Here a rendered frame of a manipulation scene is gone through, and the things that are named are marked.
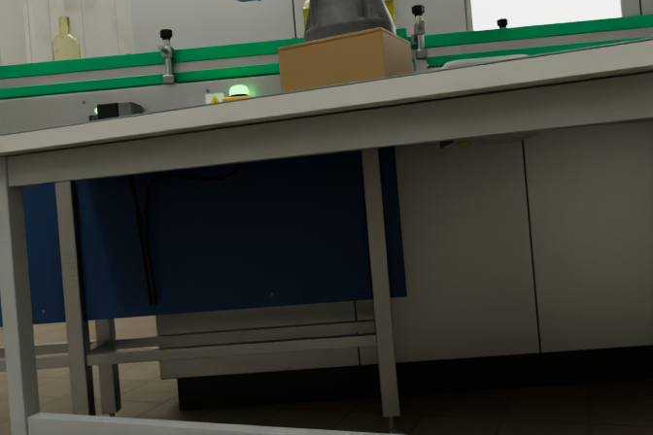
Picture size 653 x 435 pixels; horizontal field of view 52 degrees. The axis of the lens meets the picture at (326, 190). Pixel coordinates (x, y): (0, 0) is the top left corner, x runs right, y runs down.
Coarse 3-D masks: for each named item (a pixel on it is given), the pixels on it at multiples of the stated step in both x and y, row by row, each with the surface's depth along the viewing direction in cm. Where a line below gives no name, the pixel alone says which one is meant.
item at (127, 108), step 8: (104, 104) 150; (112, 104) 150; (120, 104) 150; (128, 104) 150; (136, 104) 154; (104, 112) 150; (112, 112) 150; (120, 112) 150; (128, 112) 150; (136, 112) 153
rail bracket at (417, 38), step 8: (416, 8) 154; (424, 8) 155; (416, 16) 155; (416, 24) 154; (424, 24) 150; (416, 32) 154; (424, 32) 154; (416, 40) 164; (424, 48) 155; (416, 56) 155; (424, 56) 154
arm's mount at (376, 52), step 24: (288, 48) 103; (312, 48) 102; (336, 48) 100; (360, 48) 99; (384, 48) 98; (408, 48) 112; (288, 72) 103; (312, 72) 102; (336, 72) 100; (360, 72) 99; (384, 72) 98; (408, 72) 111
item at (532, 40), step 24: (552, 24) 164; (576, 24) 164; (600, 24) 164; (624, 24) 164; (648, 24) 163; (432, 48) 166; (456, 48) 166; (480, 48) 166; (504, 48) 165; (528, 48) 165; (552, 48) 164; (576, 48) 164
